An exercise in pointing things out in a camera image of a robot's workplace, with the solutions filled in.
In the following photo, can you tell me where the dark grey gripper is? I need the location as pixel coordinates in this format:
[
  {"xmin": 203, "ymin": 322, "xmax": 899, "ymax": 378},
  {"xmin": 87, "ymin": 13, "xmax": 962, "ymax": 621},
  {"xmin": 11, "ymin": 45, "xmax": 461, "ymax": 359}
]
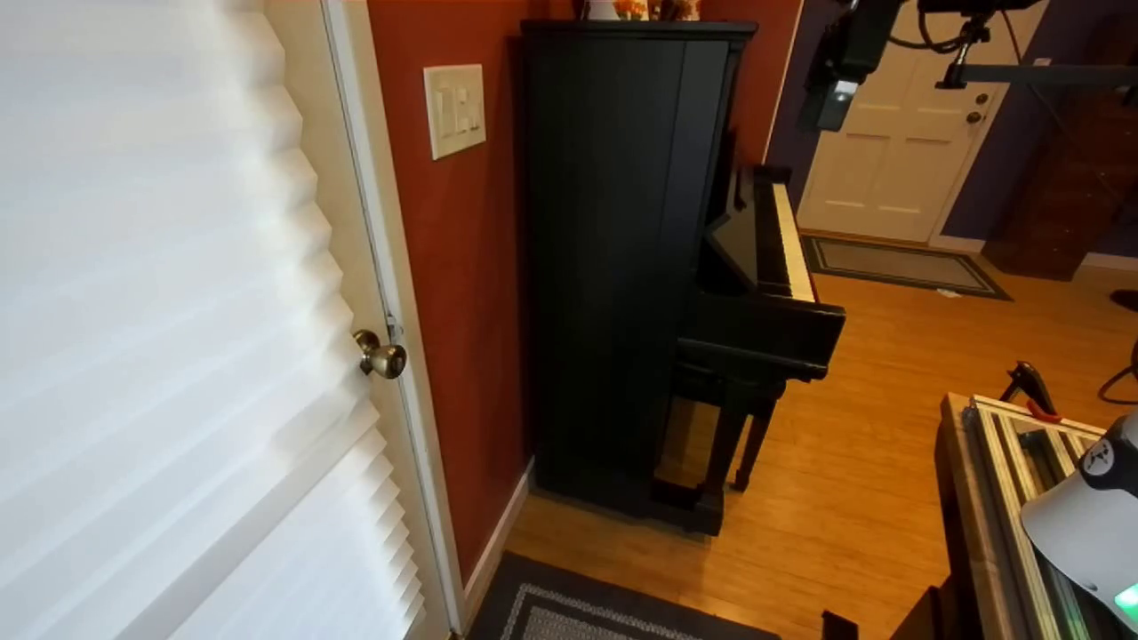
[{"xmin": 806, "ymin": 0, "xmax": 906, "ymax": 136}]

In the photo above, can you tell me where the white panelled door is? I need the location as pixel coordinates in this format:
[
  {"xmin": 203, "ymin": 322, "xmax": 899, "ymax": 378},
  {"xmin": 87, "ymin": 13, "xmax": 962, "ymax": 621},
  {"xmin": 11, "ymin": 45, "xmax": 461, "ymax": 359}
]
[
  {"xmin": 0, "ymin": 0, "xmax": 423, "ymax": 640},
  {"xmin": 791, "ymin": 0, "xmax": 1051, "ymax": 249}
]

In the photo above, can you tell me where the grey bordered doormat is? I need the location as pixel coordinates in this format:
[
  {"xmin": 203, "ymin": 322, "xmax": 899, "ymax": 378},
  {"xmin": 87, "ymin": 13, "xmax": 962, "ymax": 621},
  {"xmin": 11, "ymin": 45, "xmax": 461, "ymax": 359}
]
[{"xmin": 804, "ymin": 232, "xmax": 1013, "ymax": 307}]

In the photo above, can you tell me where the orange figurine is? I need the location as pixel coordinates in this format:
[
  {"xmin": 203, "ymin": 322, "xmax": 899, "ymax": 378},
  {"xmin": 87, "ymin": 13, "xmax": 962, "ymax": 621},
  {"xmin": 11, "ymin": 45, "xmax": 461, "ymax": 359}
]
[{"xmin": 616, "ymin": 0, "xmax": 703, "ymax": 25}]

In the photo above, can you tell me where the black upright piano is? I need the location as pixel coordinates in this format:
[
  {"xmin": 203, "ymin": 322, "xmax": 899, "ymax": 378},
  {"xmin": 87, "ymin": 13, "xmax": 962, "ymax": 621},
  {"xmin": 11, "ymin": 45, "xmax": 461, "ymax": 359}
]
[{"xmin": 520, "ymin": 13, "xmax": 850, "ymax": 540}]

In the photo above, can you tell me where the red black clamp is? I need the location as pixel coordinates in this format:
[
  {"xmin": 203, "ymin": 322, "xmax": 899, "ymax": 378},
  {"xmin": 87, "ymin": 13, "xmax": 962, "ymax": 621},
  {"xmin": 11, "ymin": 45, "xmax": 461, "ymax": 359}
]
[{"xmin": 999, "ymin": 359, "xmax": 1065, "ymax": 427}]

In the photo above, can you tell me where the wooden slatted table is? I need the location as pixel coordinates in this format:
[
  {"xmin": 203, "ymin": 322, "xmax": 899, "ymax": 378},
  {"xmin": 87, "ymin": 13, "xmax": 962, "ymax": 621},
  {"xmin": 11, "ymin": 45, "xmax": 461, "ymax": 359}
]
[{"xmin": 889, "ymin": 389, "xmax": 1138, "ymax": 640}]

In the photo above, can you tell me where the white door with shade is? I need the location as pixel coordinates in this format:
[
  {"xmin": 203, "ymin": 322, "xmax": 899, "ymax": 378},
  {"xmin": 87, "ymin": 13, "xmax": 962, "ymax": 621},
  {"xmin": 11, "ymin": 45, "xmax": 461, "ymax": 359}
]
[{"xmin": 259, "ymin": 0, "xmax": 469, "ymax": 640}]

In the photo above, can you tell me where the brass door knob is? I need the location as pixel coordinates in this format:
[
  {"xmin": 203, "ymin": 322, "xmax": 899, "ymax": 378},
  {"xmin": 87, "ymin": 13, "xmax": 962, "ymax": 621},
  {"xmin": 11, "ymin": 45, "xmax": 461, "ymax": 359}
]
[{"xmin": 348, "ymin": 322, "xmax": 411, "ymax": 385}]

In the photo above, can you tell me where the small black block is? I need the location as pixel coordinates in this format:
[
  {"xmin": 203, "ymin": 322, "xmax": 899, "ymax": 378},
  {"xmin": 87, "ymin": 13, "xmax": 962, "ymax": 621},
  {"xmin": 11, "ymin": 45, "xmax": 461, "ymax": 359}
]
[{"xmin": 818, "ymin": 607, "xmax": 864, "ymax": 640}]

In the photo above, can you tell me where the white baseboard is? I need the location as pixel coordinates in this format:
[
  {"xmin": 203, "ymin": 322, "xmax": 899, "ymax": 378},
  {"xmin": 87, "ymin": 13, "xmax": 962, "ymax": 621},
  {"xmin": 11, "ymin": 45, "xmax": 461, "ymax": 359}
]
[{"xmin": 460, "ymin": 458, "xmax": 540, "ymax": 627}]

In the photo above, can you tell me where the grey striped rug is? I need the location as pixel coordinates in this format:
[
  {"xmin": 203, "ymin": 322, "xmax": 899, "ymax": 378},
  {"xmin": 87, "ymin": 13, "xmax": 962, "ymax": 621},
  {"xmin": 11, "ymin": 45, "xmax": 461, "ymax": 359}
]
[{"xmin": 464, "ymin": 549, "xmax": 786, "ymax": 640}]

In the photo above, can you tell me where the black camera stand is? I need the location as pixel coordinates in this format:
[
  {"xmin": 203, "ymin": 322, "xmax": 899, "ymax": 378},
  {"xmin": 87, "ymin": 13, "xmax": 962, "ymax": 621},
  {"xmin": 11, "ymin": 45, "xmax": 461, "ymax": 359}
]
[{"xmin": 912, "ymin": 0, "xmax": 1138, "ymax": 96}]

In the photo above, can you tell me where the white light switch plate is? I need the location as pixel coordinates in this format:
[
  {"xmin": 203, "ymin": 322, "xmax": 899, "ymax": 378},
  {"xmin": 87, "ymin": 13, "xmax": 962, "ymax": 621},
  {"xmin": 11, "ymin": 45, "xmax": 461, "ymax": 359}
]
[{"xmin": 420, "ymin": 60, "xmax": 492, "ymax": 162}]

